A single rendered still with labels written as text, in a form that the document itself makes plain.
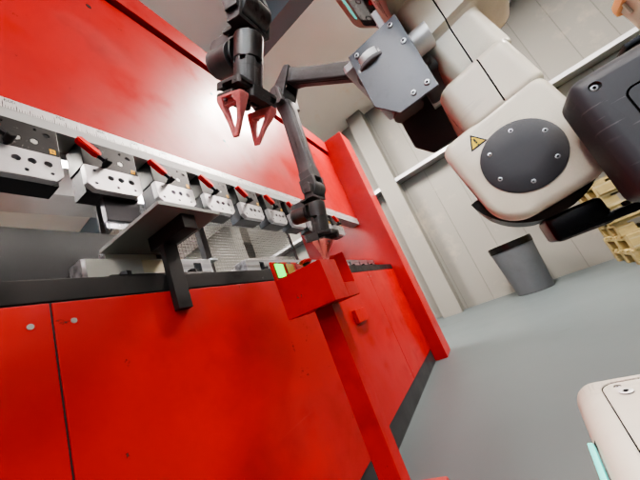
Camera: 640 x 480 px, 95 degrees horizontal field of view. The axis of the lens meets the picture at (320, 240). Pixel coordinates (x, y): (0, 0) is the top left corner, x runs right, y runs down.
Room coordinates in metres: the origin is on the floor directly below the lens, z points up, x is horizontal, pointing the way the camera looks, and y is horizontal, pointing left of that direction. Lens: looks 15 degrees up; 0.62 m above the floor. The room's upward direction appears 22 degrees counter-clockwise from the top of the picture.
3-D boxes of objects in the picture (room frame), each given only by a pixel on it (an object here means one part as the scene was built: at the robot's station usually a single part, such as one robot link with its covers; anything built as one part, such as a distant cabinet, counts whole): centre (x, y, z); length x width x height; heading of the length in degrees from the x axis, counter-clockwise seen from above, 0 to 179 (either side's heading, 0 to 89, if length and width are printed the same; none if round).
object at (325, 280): (0.91, 0.06, 0.75); 0.20 x 0.16 x 0.18; 157
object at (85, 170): (0.75, 0.53, 1.26); 0.15 x 0.09 x 0.17; 155
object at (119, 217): (0.78, 0.52, 1.13); 0.10 x 0.02 x 0.10; 155
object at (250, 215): (1.30, 0.28, 1.26); 0.15 x 0.09 x 0.17; 155
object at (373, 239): (2.92, -0.27, 1.15); 0.85 x 0.25 x 2.30; 65
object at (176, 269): (0.70, 0.35, 0.88); 0.14 x 0.04 x 0.22; 65
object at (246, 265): (1.92, 0.00, 0.92); 1.68 x 0.06 x 0.10; 155
